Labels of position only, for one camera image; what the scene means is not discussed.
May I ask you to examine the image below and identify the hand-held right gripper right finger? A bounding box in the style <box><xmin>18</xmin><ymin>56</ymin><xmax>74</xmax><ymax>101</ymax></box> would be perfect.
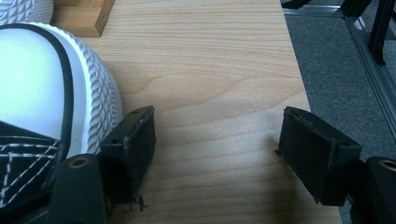
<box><xmin>275</xmin><ymin>105</ymin><xmax>363</xmax><ymax>207</ymax></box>

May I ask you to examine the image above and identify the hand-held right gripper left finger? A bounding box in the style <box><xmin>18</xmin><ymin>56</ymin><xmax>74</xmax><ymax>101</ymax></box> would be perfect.
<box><xmin>99</xmin><ymin>105</ymin><xmax>157</xmax><ymax>204</ymax></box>

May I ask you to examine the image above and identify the black and white sneaker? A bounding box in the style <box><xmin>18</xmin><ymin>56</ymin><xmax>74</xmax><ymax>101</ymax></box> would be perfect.
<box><xmin>0</xmin><ymin>0</ymin><xmax>54</xmax><ymax>26</ymax></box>
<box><xmin>0</xmin><ymin>21</ymin><xmax>124</xmax><ymax>220</ymax></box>

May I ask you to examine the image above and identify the wooden shoe rack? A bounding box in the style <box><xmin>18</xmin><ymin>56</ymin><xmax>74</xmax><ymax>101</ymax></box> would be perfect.
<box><xmin>50</xmin><ymin>0</ymin><xmax>116</xmax><ymax>38</ymax></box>

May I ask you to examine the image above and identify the black metal stand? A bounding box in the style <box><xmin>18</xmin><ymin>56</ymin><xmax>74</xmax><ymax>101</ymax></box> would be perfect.
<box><xmin>281</xmin><ymin>0</ymin><xmax>396</xmax><ymax>67</ymax></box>

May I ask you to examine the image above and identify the metal floor rail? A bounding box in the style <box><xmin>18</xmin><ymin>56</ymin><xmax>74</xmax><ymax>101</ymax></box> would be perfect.
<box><xmin>281</xmin><ymin>6</ymin><xmax>396</xmax><ymax>139</ymax></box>

